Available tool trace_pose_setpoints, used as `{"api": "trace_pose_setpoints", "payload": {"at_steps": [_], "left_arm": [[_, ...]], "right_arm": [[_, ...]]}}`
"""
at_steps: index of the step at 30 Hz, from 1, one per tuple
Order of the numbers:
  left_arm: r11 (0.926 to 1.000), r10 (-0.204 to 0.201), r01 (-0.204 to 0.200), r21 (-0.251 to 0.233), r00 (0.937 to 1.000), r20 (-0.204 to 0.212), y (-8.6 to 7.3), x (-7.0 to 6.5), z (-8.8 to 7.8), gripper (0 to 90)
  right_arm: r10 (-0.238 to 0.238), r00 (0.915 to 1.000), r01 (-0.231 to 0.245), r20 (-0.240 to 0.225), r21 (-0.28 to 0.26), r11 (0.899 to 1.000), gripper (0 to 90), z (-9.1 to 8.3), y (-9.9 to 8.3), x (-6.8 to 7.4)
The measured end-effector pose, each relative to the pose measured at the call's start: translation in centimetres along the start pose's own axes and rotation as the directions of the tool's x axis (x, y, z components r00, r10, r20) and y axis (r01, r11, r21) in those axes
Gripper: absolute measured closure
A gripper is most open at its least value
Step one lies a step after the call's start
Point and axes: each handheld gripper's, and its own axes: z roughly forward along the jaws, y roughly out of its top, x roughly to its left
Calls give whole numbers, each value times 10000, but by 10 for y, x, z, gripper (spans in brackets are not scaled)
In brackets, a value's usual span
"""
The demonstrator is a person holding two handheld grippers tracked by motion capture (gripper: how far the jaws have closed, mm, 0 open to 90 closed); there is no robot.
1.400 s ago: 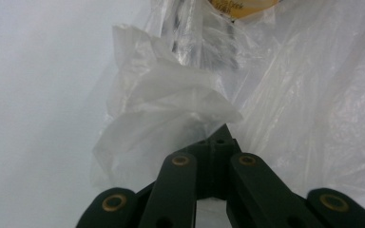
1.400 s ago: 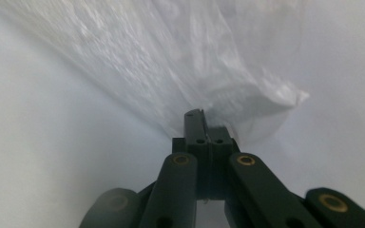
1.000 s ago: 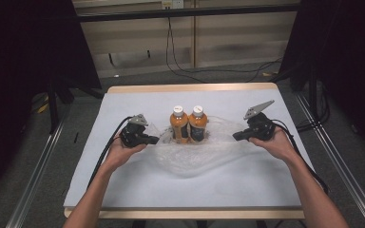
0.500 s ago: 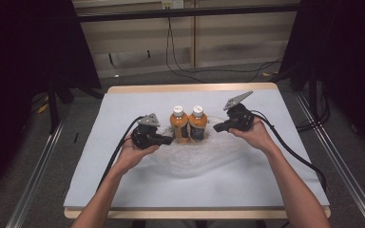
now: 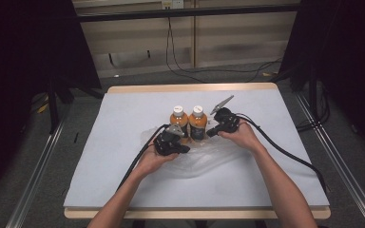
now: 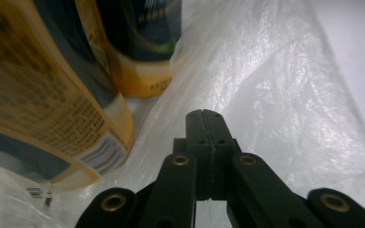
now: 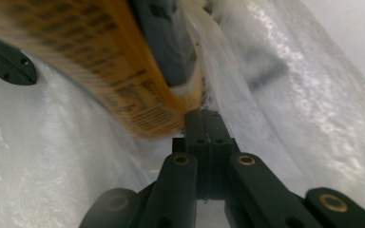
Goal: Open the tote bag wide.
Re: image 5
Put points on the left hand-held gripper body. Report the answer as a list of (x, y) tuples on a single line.
[(168, 144)]

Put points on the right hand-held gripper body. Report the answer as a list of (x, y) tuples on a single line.
[(228, 122)]

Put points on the orange juice bottle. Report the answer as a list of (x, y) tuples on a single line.
[(198, 120), (179, 118)]

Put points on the clear plastic bag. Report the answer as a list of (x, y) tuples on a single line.
[(202, 158)]

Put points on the person's right hand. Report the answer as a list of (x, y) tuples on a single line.
[(245, 137)]

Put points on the person's left hand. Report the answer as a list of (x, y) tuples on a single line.
[(153, 163)]

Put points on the wooden table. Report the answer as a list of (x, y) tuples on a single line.
[(190, 87)]

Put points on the white table mat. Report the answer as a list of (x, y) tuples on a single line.
[(123, 110)]

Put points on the black horizontal bar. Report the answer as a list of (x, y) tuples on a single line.
[(187, 12)]

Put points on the black metal stand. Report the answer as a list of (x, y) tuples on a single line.
[(53, 107)]

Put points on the dark curtain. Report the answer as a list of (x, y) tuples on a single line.
[(22, 57), (345, 47)]

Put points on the metal floor rail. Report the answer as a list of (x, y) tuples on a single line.
[(345, 171), (34, 180)]

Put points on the white wall outlet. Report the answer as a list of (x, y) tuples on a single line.
[(172, 3)]

